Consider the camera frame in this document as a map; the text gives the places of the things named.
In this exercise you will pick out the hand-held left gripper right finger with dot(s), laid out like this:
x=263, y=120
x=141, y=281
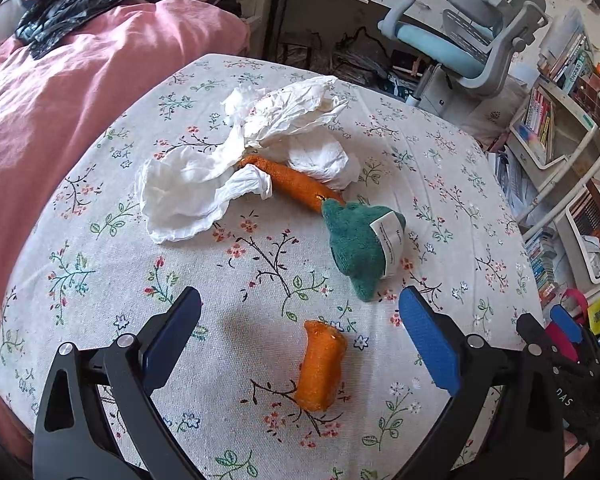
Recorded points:
x=430, y=342

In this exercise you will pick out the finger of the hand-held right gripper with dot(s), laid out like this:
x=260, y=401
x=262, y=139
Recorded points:
x=566, y=324

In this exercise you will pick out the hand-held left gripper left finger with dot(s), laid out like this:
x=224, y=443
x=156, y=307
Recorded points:
x=172, y=340

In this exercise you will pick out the short orange plush piece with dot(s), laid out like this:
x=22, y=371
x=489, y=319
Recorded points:
x=322, y=365

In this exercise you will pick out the pink tote bag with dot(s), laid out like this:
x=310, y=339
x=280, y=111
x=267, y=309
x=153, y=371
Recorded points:
x=562, y=342

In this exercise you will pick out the row of blue and green books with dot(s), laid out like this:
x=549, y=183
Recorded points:
x=542, y=267

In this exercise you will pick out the floral tablecloth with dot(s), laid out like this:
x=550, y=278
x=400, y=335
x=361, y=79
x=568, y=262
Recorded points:
x=260, y=280

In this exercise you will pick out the row of orange and black books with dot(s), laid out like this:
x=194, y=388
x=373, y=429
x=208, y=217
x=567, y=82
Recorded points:
x=592, y=220

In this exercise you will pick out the large cream rolling cart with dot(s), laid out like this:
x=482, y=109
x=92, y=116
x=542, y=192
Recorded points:
x=580, y=195

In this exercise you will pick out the twisted crumpled white tissue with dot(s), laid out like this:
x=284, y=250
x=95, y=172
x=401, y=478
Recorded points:
x=180, y=195

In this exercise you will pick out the stack of white notebooks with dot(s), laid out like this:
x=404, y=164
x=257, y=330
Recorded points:
x=512, y=185

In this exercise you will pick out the small cream rolling cart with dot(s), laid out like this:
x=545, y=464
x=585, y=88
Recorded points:
x=565, y=130

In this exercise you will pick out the carrot plush toy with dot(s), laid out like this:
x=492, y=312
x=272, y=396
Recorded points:
x=300, y=185

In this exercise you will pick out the row of thin colourful books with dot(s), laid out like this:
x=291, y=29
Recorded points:
x=540, y=122

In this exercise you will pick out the small crumpled white tissue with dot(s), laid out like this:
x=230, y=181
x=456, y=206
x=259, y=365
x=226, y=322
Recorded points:
x=325, y=162

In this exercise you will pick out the white paper bag leaf print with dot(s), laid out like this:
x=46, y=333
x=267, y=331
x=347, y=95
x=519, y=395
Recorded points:
x=490, y=115

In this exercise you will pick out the pink blanket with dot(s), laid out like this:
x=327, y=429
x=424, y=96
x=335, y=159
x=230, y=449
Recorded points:
x=80, y=120

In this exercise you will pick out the large crumpled white tissue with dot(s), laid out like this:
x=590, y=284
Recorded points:
x=285, y=110

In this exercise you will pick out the pile of books on cart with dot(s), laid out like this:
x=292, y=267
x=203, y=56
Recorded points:
x=570, y=55

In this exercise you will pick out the grey and blue desk chair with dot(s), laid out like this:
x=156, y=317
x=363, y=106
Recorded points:
x=460, y=55

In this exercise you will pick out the black plastic bag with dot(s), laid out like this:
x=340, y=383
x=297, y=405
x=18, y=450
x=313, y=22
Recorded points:
x=90, y=10

